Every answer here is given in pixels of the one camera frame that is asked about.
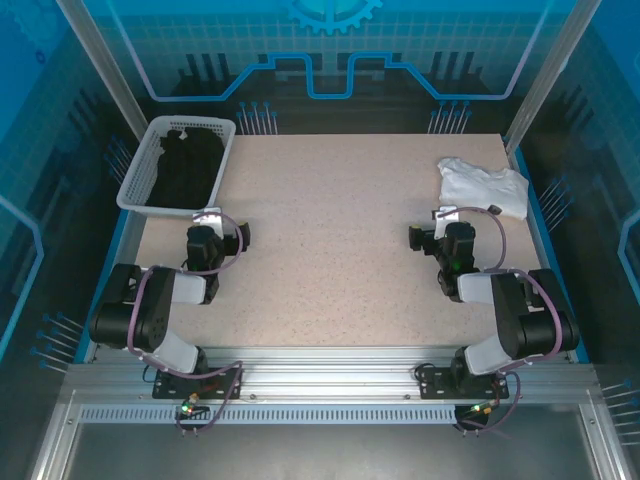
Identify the white perforated plastic basket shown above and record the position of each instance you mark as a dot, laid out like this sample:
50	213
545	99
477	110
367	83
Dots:
135	192

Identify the black t-shirt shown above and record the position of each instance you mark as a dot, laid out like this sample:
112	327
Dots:
185	170

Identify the white t-shirt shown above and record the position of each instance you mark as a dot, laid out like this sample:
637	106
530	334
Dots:
482	187

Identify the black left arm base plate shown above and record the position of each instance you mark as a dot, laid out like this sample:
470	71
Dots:
167	387

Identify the aluminium frame post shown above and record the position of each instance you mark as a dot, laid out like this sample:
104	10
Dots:
102	62
550	65

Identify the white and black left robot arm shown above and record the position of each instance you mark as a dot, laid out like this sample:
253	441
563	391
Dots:
150	320

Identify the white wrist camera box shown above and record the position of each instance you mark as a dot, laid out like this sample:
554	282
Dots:
445	216
207	219

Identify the aluminium mounting rail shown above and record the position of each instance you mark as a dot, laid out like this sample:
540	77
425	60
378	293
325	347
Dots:
325	372

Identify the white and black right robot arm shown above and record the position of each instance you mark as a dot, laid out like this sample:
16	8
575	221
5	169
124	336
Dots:
510	320

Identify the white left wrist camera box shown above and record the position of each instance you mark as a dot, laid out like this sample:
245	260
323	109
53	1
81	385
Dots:
207	219

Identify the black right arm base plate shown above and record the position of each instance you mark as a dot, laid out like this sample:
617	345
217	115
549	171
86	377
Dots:
435	385

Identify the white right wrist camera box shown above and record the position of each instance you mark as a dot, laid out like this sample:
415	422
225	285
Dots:
445	216

